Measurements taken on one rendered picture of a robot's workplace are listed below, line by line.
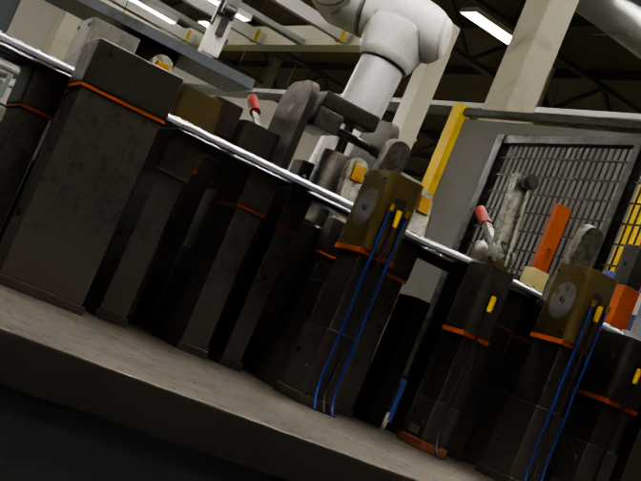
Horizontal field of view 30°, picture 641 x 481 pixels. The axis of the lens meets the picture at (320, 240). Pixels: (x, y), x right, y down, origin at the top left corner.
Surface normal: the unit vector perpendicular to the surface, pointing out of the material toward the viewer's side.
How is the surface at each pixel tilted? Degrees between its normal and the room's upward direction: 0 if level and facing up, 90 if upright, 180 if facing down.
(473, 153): 90
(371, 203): 90
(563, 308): 90
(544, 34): 90
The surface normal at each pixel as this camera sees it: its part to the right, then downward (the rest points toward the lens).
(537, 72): 0.52, 0.14
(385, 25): -0.29, -0.18
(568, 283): -0.83, -0.39
